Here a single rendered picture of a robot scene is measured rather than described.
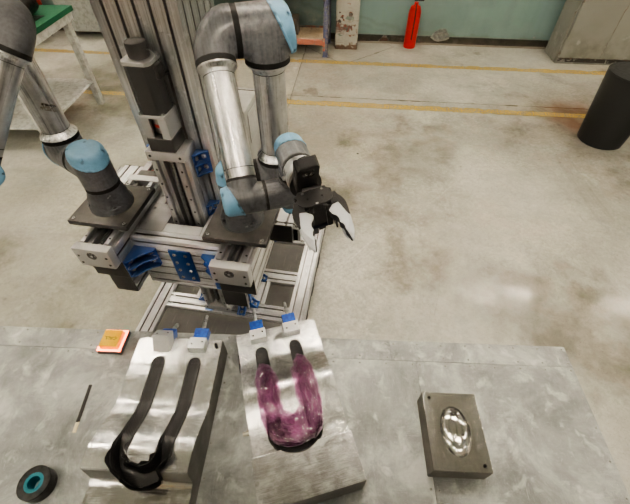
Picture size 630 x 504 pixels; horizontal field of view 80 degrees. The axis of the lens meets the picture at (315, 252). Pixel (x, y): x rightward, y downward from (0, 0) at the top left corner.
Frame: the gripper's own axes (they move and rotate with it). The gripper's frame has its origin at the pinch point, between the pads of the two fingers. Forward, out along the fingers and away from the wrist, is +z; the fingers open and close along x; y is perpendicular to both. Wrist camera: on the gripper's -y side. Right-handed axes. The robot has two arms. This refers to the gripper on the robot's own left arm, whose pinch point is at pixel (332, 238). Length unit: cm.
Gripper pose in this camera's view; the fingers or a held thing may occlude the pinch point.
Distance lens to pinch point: 66.9
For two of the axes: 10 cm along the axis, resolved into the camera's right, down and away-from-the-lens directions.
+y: 1.3, 6.3, 7.7
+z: 2.8, 7.2, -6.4
